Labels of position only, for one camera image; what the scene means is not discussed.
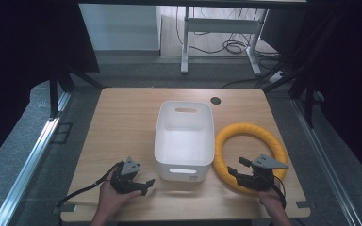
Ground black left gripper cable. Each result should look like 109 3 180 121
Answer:
54 161 124 209

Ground white power strip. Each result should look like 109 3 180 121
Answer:
268 71 288 84

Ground white plastic storage bin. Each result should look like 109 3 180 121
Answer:
153 100 216 183

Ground black metal stand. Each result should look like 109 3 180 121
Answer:
47 67 107 120
254 18 328 129

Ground black computer case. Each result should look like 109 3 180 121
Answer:
259 8 306 55

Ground person's right hand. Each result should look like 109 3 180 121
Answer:
256 186 286 212

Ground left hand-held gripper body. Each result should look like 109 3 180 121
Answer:
109 155 147 194

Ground person's left hand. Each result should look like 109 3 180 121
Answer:
98 178 142 218

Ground yellow ring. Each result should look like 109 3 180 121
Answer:
212 121 288 194

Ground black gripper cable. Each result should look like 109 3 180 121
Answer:
54 161 124 209
272 174 288 210

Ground black floor cables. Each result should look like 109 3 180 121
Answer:
174 6 281 60

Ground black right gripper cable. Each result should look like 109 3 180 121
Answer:
272 174 288 210

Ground black curtain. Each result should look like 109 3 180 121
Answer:
0 0 101 173
290 0 362 189

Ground white metal desk frame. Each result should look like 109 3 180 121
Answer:
180 6 270 76

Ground aluminium floor rail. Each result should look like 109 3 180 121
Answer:
0 91 74 226
290 97 362 226

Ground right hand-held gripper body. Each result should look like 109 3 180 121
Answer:
237 153 289 192

